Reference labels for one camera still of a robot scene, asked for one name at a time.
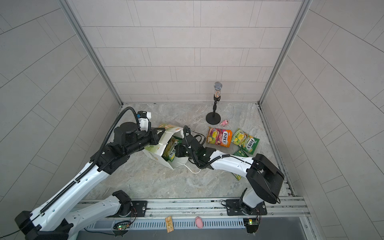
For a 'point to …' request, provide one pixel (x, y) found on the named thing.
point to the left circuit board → (121, 228)
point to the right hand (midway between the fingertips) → (173, 149)
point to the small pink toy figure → (225, 122)
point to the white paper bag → (157, 150)
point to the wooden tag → (169, 224)
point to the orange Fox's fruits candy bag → (219, 137)
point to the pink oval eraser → (199, 221)
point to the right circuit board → (251, 225)
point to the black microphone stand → (214, 118)
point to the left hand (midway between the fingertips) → (168, 129)
